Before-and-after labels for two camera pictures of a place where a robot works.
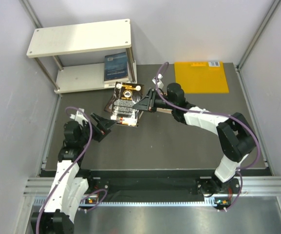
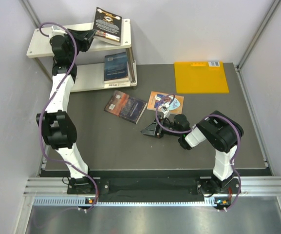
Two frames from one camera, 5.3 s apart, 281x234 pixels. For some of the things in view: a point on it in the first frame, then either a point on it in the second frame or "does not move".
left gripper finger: x=106 y=123 -> x=89 y=35
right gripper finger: x=147 y=103 -> x=153 y=129
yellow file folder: x=201 y=77 does not move
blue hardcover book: x=115 y=66 does not move
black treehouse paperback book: x=126 y=95 -> x=108 y=27
